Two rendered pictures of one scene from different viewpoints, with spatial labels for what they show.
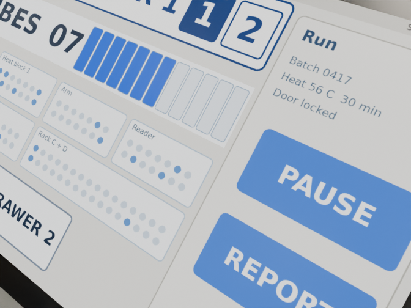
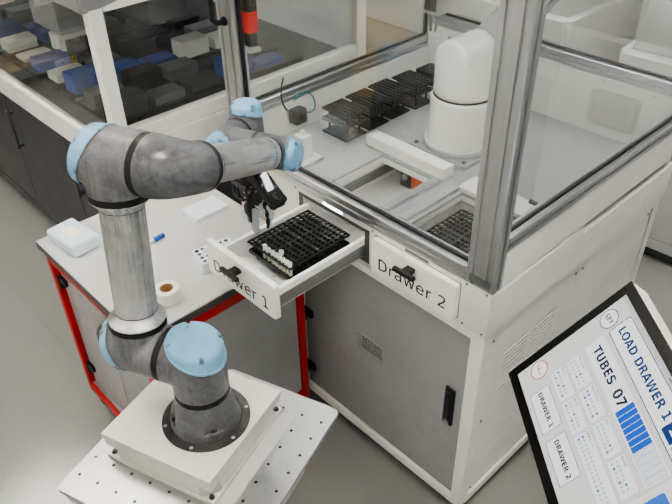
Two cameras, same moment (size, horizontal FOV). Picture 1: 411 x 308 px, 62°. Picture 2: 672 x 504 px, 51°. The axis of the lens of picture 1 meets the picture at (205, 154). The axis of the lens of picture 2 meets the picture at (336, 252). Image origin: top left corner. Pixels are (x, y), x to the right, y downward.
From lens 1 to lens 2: 1.02 m
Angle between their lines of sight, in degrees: 49
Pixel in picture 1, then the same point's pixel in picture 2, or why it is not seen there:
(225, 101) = (657, 471)
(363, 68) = not seen: outside the picture
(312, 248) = not seen: outside the picture
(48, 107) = (596, 423)
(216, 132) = (647, 480)
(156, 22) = (655, 419)
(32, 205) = (569, 459)
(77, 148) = (597, 449)
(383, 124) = not seen: outside the picture
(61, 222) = (575, 473)
